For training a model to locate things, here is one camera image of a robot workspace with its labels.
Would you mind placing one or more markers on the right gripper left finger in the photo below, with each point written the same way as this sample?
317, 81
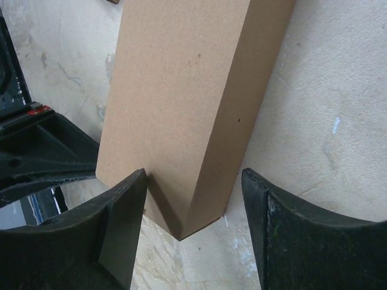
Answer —
92, 246

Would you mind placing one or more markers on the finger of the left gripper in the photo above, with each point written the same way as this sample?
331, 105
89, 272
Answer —
41, 149

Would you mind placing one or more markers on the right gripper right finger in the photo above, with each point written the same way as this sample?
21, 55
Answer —
298, 245

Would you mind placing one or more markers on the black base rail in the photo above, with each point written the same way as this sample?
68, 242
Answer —
38, 205

